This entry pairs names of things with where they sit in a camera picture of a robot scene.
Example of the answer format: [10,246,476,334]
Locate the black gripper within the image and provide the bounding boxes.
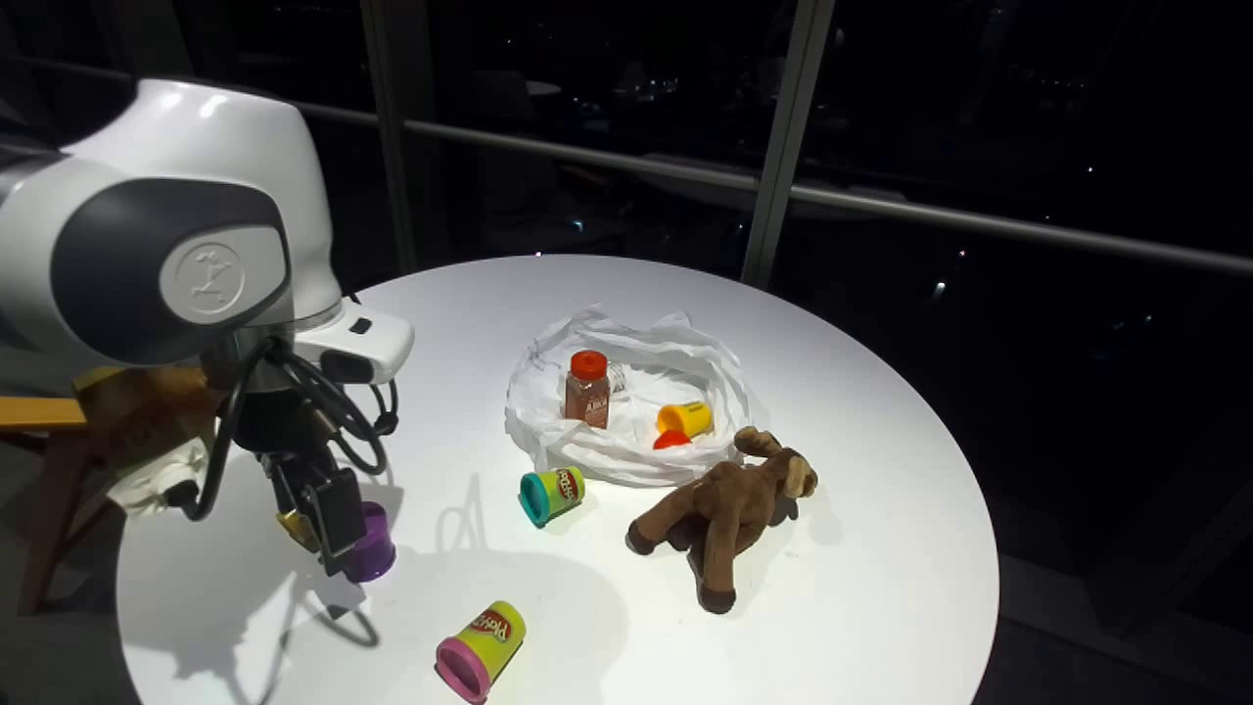
[238,390,359,577]

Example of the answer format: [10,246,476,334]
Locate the purple lid play-doh tub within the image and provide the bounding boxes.
[345,502,396,582]

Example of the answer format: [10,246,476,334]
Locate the teal lid play-doh tub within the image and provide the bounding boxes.
[517,466,587,527]

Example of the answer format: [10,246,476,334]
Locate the red lid spice jar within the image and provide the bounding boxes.
[566,348,613,427]

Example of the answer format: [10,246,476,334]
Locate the small red lid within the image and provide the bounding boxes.
[653,432,688,450]

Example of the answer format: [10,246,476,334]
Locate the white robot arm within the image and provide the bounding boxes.
[0,77,416,582]

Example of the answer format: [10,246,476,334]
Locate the orange lid yellow tub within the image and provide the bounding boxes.
[280,510,316,551]

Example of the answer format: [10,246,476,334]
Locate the wooden chair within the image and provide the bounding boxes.
[0,365,225,612]

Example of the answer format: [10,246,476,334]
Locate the pink lid play-doh tub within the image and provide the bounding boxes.
[435,598,529,705]

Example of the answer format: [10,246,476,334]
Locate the clear plastic bag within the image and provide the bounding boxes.
[507,309,768,488]

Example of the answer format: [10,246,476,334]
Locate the small yellow tub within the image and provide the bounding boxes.
[653,399,713,437]

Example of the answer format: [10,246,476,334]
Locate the brown plush toy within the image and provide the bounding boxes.
[627,427,819,615]

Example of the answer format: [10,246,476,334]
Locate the metal window railing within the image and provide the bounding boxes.
[322,0,1253,283]

